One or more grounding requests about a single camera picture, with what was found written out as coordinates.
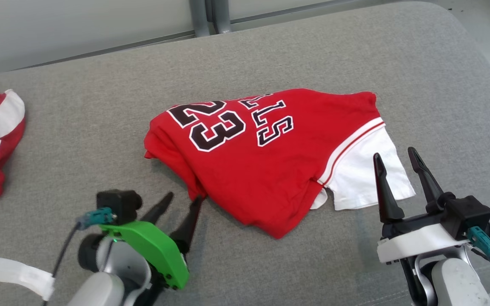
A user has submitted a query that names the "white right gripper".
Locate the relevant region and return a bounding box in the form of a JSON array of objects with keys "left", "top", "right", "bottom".
[{"left": 373, "top": 147, "right": 471, "bottom": 264}]

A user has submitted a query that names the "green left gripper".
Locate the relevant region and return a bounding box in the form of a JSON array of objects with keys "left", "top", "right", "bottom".
[{"left": 100, "top": 192, "right": 204, "bottom": 291}]

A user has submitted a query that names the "red basketball jersey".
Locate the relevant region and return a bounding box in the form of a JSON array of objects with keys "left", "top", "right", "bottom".
[{"left": 144, "top": 88, "right": 416, "bottom": 239}]

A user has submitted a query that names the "white left cable label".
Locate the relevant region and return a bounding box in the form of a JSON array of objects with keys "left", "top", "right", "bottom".
[{"left": 0, "top": 256, "right": 55, "bottom": 300}]

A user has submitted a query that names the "grey metal window post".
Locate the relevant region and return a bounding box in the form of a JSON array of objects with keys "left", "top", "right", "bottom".
[
  {"left": 211, "top": 0, "right": 233, "bottom": 34},
  {"left": 190, "top": 0, "right": 211, "bottom": 37}
]

